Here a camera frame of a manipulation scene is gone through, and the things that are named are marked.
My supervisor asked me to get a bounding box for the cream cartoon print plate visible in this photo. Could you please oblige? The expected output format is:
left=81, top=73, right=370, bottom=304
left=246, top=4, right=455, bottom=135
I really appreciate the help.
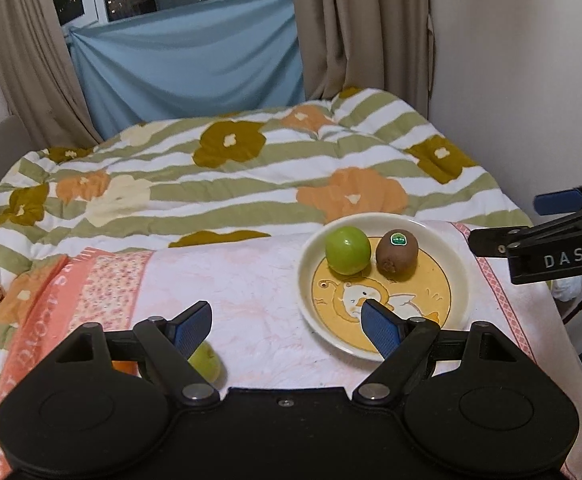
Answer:
left=297, top=213, right=473, bottom=362

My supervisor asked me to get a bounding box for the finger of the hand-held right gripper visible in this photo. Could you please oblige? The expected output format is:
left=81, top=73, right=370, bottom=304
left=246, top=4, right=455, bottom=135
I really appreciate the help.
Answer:
left=534, top=178, right=582, bottom=214
left=468, top=204, right=582, bottom=257

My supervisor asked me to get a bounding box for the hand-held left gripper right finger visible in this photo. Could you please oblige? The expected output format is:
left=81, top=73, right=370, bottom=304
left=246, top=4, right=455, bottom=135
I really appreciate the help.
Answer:
left=353, top=299, right=529, bottom=406

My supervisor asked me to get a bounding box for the brown kiwi with sticker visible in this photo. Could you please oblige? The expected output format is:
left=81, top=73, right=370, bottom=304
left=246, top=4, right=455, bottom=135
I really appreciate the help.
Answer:
left=375, top=230, right=420, bottom=281

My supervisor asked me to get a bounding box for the floral striped blanket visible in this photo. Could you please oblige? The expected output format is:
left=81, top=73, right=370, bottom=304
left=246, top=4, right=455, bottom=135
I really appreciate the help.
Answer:
left=0, top=86, right=534, bottom=401

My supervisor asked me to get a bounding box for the small green apple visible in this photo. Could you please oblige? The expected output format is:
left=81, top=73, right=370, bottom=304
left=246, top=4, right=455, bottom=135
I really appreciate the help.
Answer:
left=187, top=342, right=222, bottom=383

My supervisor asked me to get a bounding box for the white plastic bag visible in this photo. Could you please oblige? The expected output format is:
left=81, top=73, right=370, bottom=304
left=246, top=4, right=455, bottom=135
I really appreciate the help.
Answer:
left=553, top=275, right=582, bottom=301

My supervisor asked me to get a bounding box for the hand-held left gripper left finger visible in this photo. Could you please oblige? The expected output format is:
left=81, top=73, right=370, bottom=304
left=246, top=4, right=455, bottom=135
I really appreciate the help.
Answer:
left=51, top=301, right=222, bottom=408

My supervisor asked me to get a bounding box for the large green apple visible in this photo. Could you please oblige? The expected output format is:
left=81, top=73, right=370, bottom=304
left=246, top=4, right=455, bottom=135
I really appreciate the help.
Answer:
left=325, top=226, right=372, bottom=276

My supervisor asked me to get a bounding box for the blue cloth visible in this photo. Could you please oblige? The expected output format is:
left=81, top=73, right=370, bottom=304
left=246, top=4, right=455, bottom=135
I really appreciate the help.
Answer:
left=66, top=0, right=306, bottom=133

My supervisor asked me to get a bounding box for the beige curtain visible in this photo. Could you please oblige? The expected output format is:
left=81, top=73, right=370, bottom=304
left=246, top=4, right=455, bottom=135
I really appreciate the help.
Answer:
left=0, top=0, right=104, bottom=148
left=283, top=0, right=434, bottom=121

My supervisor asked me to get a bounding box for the pink floral towel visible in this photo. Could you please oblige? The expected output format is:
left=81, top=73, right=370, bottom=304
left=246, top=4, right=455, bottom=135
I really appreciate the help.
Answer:
left=0, top=220, right=582, bottom=480

